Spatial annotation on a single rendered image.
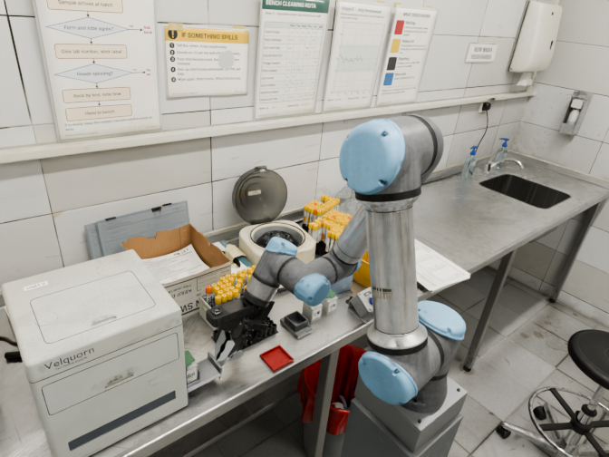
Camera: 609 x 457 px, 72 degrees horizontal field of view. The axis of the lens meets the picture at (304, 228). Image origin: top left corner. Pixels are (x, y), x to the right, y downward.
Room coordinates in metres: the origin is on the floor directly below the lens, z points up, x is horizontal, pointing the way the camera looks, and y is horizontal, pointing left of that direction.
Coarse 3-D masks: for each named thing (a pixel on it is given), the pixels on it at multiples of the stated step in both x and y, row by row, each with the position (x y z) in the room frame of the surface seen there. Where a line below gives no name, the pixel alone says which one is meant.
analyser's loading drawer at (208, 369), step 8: (208, 352) 0.79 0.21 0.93; (208, 360) 0.78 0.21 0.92; (216, 360) 0.77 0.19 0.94; (200, 368) 0.75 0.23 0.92; (208, 368) 0.76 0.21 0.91; (216, 368) 0.76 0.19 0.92; (200, 376) 0.71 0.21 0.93; (208, 376) 0.73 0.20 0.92; (216, 376) 0.73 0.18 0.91; (192, 384) 0.70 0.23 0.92; (200, 384) 0.71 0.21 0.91
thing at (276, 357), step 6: (276, 348) 0.89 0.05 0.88; (282, 348) 0.88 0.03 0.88; (264, 354) 0.86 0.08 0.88; (270, 354) 0.86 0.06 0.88; (276, 354) 0.87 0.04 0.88; (282, 354) 0.87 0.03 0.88; (288, 354) 0.86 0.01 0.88; (264, 360) 0.84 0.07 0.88; (270, 360) 0.84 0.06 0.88; (276, 360) 0.84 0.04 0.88; (282, 360) 0.84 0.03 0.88; (288, 360) 0.85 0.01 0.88; (270, 366) 0.81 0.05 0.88; (276, 366) 0.82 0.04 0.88; (282, 366) 0.82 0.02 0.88
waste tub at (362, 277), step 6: (366, 252) 1.32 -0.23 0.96; (366, 258) 1.32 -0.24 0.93; (366, 264) 1.23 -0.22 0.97; (360, 270) 1.24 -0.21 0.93; (366, 270) 1.22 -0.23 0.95; (354, 276) 1.25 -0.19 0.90; (360, 276) 1.24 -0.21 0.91; (366, 276) 1.22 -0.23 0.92; (360, 282) 1.24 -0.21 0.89; (366, 282) 1.22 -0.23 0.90
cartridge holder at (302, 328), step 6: (294, 312) 1.01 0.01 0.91; (282, 318) 1.00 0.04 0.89; (288, 318) 0.98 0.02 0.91; (294, 318) 1.01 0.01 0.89; (300, 318) 1.00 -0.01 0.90; (306, 318) 0.99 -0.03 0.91; (282, 324) 0.99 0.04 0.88; (288, 324) 0.97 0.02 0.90; (294, 324) 0.96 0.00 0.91; (300, 324) 0.96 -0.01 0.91; (306, 324) 0.98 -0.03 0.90; (294, 330) 0.95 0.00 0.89; (300, 330) 0.96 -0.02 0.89; (306, 330) 0.96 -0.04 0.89; (312, 330) 0.97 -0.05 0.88; (300, 336) 0.94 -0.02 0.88
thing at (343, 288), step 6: (336, 282) 1.15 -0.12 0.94; (342, 282) 1.16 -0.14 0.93; (348, 282) 1.18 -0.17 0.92; (330, 288) 1.14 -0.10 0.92; (336, 288) 1.15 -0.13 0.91; (342, 288) 1.16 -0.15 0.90; (348, 288) 1.18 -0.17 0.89; (336, 294) 1.15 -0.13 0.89; (342, 294) 1.16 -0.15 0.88; (348, 294) 1.16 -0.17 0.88
